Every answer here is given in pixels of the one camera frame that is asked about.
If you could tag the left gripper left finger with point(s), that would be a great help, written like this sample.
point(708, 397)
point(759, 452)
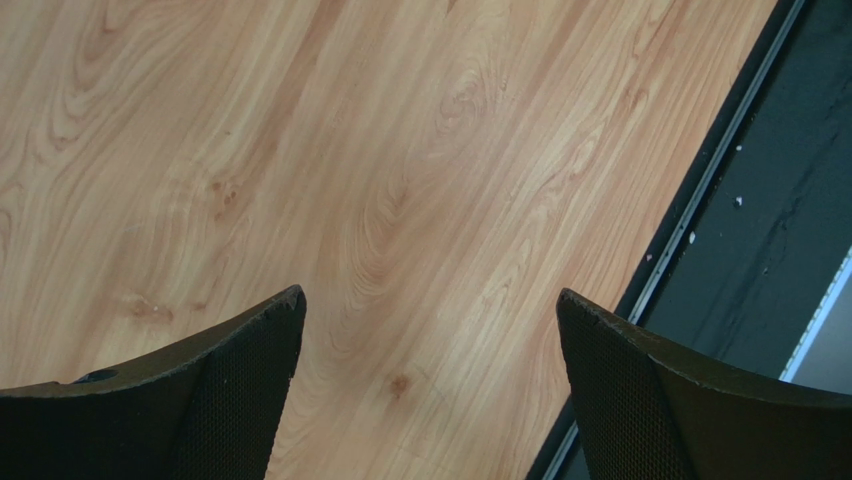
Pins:
point(205, 407)

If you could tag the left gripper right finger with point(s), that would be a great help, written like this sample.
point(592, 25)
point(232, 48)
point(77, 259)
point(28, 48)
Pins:
point(650, 408)

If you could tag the white slotted cable duct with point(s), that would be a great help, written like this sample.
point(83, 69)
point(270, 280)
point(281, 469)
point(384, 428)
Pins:
point(818, 320)

